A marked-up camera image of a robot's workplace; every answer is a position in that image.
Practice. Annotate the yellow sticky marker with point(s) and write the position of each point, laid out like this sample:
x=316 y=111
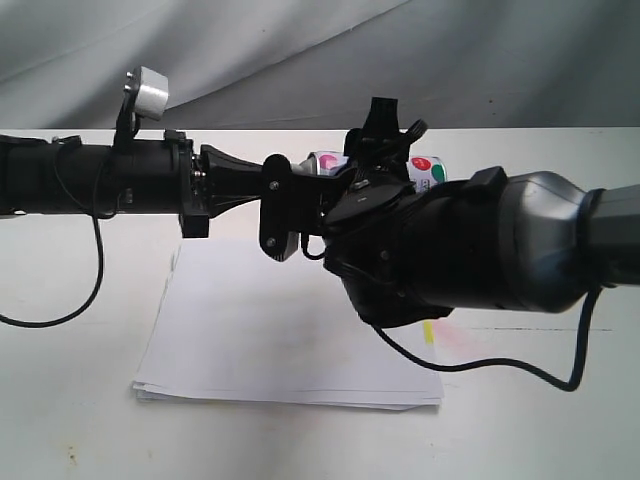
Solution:
x=428 y=332

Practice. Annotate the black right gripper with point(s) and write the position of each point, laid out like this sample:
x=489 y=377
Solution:
x=362 y=232

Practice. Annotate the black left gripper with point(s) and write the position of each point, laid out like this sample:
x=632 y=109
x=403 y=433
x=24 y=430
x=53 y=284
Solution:
x=165 y=177

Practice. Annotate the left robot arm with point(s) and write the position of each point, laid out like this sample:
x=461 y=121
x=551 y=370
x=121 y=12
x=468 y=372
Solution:
x=65 y=176

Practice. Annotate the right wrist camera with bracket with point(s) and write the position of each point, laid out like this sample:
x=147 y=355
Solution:
x=293 y=202

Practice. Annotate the white backdrop cloth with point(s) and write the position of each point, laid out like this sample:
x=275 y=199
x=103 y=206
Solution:
x=316 y=64

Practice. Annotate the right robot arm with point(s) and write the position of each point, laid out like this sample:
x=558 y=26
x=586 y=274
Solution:
x=533 y=242

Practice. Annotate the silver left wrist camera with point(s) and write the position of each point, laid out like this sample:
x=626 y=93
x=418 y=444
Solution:
x=145 y=96

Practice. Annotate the white paper stack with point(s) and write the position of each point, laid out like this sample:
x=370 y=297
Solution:
x=234 y=325

